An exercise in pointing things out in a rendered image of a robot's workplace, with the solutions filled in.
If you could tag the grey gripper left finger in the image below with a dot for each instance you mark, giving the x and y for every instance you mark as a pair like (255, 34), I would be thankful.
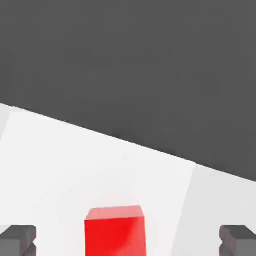
(16, 240)

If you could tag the small red cube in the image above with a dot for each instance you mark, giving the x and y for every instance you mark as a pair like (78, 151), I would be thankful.
(115, 234)

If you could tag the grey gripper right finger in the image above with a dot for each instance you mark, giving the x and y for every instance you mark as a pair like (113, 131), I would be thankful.
(240, 241)

